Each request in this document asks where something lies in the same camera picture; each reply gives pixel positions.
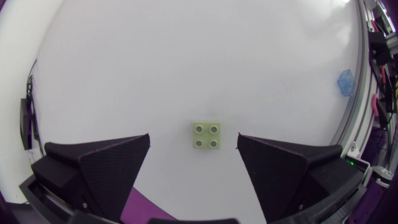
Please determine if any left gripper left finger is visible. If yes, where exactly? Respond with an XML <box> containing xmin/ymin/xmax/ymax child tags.
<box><xmin>30</xmin><ymin>133</ymin><xmax>151</xmax><ymax>223</ymax></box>

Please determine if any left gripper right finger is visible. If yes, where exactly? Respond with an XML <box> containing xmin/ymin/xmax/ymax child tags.
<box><xmin>236</xmin><ymin>133</ymin><xmax>364</xmax><ymax>223</ymax></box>

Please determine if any green toy brick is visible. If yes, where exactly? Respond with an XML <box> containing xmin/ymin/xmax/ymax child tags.
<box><xmin>192</xmin><ymin>121</ymin><xmax>222</xmax><ymax>150</ymax></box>

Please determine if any black power brick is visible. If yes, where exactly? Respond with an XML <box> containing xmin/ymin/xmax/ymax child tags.
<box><xmin>19</xmin><ymin>97</ymin><xmax>34</xmax><ymax>151</ymax></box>

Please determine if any blue translucent cube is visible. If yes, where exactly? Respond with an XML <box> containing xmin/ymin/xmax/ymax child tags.
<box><xmin>336</xmin><ymin>68</ymin><xmax>357</xmax><ymax>98</ymax></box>

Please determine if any black cable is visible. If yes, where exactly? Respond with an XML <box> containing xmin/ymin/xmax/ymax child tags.
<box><xmin>25</xmin><ymin>58</ymin><xmax>45</xmax><ymax>157</ymax></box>

